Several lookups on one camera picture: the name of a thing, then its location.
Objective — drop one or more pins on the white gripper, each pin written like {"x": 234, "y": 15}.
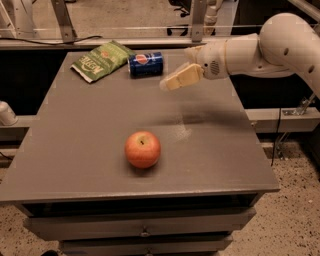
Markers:
{"x": 212, "y": 59}

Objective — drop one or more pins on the green chip bag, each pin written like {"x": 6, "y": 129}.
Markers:
{"x": 102, "y": 61}

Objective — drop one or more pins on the white cylinder at left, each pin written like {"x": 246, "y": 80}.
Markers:
{"x": 7, "y": 115}

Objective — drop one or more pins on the upper grey drawer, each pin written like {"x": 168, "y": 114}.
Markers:
{"x": 140, "y": 224}

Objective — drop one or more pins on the red apple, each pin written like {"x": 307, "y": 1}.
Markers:
{"x": 142, "y": 149}

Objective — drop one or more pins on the grey drawer cabinet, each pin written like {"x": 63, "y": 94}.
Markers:
{"x": 122, "y": 168}

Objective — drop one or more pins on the lower grey drawer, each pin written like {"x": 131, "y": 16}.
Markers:
{"x": 144, "y": 246}

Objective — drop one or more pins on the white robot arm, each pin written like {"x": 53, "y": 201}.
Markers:
{"x": 285, "y": 45}

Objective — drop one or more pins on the metal frame rail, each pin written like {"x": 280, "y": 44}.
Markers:
{"x": 90, "y": 42}

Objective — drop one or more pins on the blue pepsi can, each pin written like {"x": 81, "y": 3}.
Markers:
{"x": 149, "y": 64}

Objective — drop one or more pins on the grey drawer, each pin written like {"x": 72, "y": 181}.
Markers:
{"x": 144, "y": 246}
{"x": 140, "y": 224}

